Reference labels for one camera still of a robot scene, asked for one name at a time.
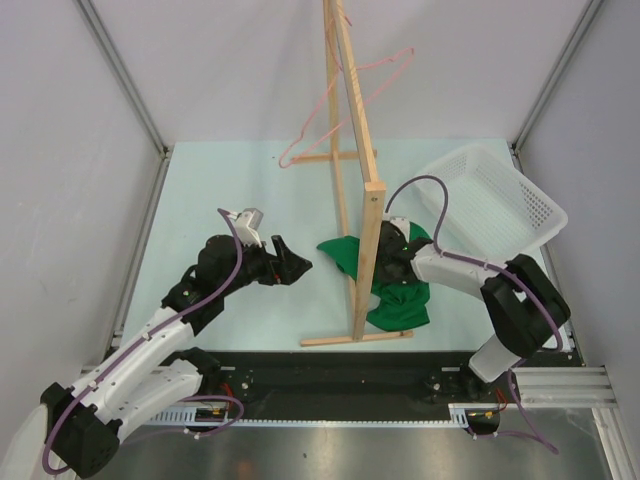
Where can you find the aluminium frame post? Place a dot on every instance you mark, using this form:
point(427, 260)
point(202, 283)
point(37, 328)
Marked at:
point(116, 64)
point(560, 67)

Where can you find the left aluminium frame post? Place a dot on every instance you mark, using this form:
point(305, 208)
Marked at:
point(116, 64)

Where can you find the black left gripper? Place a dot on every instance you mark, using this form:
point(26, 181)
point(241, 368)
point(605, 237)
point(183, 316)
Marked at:
point(292, 266)

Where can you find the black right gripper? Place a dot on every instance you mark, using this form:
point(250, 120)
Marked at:
point(388, 278)

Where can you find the white slotted cable duct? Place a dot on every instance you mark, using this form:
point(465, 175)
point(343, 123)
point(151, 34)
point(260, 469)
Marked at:
point(210, 415)

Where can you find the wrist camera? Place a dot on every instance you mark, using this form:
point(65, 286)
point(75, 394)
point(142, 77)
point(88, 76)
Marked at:
point(246, 226)
point(399, 222)

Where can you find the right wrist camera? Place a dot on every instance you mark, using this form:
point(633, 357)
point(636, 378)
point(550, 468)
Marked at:
point(399, 222)

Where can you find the green t shirt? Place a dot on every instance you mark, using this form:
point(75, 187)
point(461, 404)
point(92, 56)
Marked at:
point(401, 306)

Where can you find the pink wire hanger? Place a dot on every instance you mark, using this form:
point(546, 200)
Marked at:
point(343, 97)

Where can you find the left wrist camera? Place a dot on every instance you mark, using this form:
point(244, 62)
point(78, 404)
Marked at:
point(246, 226)

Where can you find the white plastic basket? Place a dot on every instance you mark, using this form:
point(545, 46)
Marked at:
point(493, 210)

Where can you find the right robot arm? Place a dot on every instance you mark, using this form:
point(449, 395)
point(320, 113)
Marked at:
point(523, 305)

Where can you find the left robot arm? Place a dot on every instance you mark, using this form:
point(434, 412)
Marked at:
point(89, 420)

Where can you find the wooden clothes rack stand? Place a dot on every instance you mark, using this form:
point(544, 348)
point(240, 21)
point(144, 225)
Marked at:
point(358, 189)

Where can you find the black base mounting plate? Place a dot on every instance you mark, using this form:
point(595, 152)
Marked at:
point(342, 379)

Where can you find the right aluminium frame post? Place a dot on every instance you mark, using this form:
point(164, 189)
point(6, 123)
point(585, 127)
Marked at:
point(560, 67)

